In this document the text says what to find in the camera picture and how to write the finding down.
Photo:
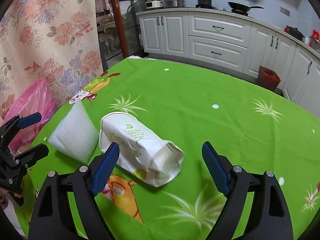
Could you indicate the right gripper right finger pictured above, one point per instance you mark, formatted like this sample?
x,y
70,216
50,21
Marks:
x,y
269,216

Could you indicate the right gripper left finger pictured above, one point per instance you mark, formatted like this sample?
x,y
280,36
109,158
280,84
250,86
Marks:
x,y
52,217

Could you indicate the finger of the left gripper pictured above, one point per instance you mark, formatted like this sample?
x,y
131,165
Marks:
x,y
29,120
30,157

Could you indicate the white foam block left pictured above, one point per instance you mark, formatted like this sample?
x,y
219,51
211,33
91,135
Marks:
x,y
75,136

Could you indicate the floral curtain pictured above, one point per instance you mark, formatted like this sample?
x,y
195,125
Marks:
x,y
54,40

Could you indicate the white paper cup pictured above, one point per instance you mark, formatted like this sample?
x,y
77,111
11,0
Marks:
x,y
142,152

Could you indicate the red floor bin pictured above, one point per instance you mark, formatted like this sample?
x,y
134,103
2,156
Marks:
x,y
268,79

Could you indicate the wooden glass door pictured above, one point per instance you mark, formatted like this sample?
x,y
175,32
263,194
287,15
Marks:
x,y
119,31

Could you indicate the white rice cooker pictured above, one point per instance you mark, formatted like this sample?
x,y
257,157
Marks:
x,y
154,4

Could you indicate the white lower cabinets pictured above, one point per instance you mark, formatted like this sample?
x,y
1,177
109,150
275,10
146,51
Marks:
x,y
235,45

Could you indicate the black casserole pot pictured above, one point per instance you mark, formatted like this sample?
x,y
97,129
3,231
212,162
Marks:
x,y
293,31

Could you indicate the silver pressure cooker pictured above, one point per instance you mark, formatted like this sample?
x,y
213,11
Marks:
x,y
173,3

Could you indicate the black frying pan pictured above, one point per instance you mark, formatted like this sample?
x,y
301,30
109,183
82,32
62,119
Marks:
x,y
241,8

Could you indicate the black stock pot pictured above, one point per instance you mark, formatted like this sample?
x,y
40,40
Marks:
x,y
204,4

